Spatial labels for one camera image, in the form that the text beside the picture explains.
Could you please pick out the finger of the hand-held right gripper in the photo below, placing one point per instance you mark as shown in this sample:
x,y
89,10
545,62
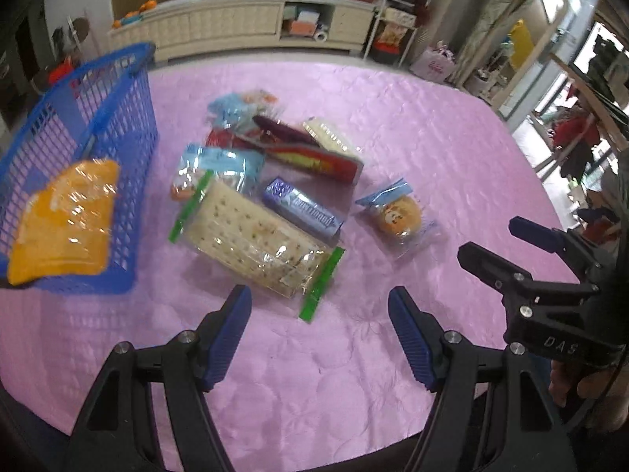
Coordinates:
x,y
486,265
530,229

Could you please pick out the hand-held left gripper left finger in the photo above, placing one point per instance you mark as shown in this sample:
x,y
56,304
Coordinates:
x,y
228,334

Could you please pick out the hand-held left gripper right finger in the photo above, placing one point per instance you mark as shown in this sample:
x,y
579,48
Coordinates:
x,y
410,334

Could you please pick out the round cookie clear packet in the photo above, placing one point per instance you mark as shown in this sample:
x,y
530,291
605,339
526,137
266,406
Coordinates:
x,y
398,216

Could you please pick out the clear cracker packet green ends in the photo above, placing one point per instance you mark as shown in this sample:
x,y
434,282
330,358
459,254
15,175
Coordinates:
x,y
236,226

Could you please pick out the purple wafer bar packet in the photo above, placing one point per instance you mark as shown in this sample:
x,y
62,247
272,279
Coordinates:
x,y
299,206

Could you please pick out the light blue snack packet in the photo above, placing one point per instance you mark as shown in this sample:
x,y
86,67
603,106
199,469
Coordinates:
x,y
231,108
231,162

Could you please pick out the red yellow snack packet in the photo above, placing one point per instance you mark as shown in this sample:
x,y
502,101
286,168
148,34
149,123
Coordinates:
x,y
319,162

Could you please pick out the orange snack packet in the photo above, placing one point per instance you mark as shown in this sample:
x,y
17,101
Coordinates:
x,y
64,226

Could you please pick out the cream cracker packet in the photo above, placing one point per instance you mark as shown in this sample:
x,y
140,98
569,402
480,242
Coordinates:
x,y
329,137

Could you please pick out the dark purple snack packet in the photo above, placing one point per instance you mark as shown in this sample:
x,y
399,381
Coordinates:
x,y
282,130

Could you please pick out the blue plastic mesh basket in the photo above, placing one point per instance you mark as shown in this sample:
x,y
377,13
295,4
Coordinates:
x,y
123,108

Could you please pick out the person's right hand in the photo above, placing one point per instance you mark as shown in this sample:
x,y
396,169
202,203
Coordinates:
x,y
592,388

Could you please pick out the red garment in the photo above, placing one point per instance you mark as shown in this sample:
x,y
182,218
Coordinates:
x,y
575,130

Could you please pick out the yellow board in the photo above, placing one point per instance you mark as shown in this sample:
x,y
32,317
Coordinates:
x,y
518,42

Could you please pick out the pink white shopping bag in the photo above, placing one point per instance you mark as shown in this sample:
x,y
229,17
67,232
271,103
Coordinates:
x,y
435,66

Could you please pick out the red box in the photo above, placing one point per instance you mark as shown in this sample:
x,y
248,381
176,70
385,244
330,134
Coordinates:
x,y
387,51

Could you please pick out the yellow printed bag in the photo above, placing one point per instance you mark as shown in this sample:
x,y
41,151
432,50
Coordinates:
x,y
393,34

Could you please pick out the white metal shelf rack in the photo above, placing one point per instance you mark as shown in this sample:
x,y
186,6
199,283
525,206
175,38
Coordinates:
x,y
400,7

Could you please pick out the white paper roll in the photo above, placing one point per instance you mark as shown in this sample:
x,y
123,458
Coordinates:
x,y
322,35

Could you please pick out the orange box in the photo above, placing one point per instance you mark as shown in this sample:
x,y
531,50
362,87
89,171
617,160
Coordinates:
x,y
302,27

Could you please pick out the cream low cabinet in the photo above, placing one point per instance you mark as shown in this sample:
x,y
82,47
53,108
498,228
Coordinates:
x,y
221,24

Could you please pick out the blue white box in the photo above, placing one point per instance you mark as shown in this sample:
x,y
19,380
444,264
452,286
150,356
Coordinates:
x,y
304,14

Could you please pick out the red plastic container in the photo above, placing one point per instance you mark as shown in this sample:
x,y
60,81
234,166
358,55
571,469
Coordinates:
x,y
61,71

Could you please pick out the orange blue toy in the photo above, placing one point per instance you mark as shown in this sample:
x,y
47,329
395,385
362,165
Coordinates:
x,y
125,19

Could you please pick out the orange toy fruit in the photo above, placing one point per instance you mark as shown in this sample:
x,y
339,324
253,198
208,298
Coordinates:
x,y
148,6

